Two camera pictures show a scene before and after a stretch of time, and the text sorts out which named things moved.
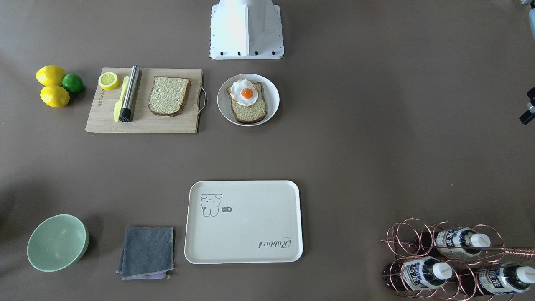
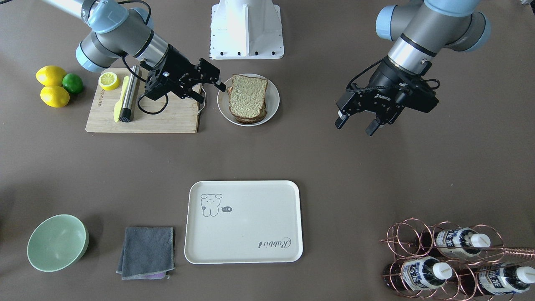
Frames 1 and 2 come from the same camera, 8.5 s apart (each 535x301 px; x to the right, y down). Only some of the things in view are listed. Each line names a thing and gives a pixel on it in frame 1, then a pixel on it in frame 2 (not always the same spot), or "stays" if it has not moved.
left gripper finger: [529, 116] to [391, 90]
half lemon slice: [108, 81] stays
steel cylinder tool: [125, 113] stays
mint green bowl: [57, 243] stays
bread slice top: [167, 96] to [247, 95]
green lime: [72, 82] stays
